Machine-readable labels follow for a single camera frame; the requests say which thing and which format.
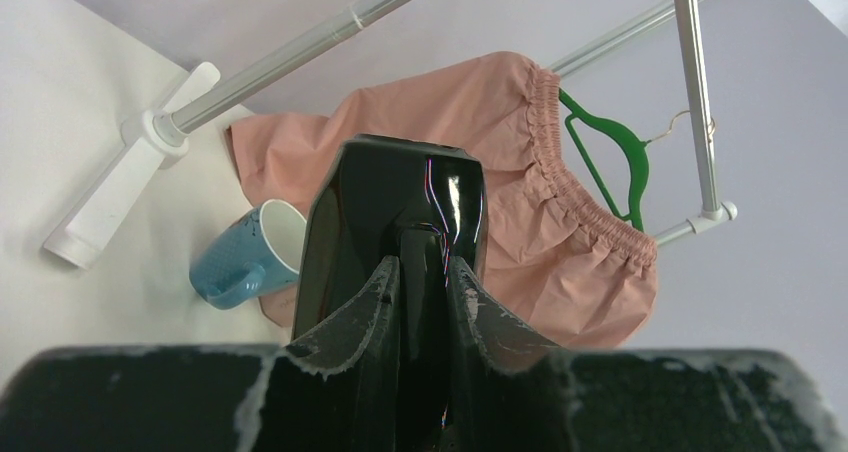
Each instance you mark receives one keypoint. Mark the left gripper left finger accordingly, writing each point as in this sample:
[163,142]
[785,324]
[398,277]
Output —
[332,389]

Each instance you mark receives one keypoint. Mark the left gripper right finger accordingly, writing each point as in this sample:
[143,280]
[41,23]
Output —
[514,390]

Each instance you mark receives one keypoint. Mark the blue mug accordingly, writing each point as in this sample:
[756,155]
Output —
[260,253]

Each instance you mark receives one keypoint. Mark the black mug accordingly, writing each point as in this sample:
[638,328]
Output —
[422,203]

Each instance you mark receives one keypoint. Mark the light pink mug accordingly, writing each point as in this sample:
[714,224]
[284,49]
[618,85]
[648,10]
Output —
[280,306]

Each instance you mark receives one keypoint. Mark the pink shorts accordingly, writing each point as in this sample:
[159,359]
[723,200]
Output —
[555,257]

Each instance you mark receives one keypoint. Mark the green hanger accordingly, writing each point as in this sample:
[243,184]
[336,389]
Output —
[614,158]

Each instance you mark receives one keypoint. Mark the metal clothes rack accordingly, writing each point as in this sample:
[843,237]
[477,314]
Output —
[157,137]

